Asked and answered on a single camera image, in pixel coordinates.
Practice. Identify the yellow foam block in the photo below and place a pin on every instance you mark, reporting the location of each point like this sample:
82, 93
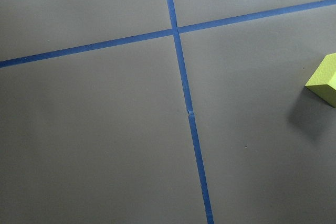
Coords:
322, 82

